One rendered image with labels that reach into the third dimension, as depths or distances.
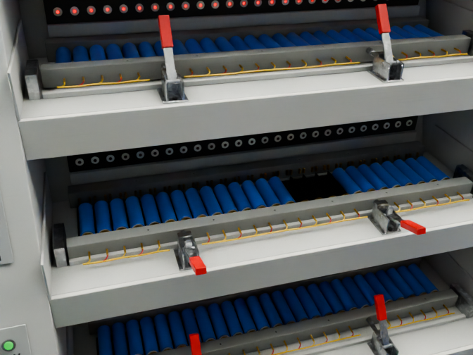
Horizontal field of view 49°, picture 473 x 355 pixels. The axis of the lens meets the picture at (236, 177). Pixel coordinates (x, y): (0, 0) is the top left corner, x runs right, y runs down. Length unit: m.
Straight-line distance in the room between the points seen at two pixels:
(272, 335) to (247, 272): 0.16
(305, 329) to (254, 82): 0.36
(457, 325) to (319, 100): 0.44
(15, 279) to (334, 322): 0.44
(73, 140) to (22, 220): 0.10
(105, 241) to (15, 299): 0.11
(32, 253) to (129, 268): 0.11
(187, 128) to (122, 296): 0.20
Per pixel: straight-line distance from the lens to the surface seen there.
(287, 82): 0.63
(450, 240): 0.76
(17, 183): 0.56
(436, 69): 0.73
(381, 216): 0.70
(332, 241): 0.67
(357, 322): 0.81
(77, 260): 0.64
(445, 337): 0.86
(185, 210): 0.67
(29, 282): 0.60
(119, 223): 0.66
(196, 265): 0.55
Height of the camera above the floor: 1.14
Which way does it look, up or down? 15 degrees down
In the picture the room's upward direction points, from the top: 4 degrees counter-clockwise
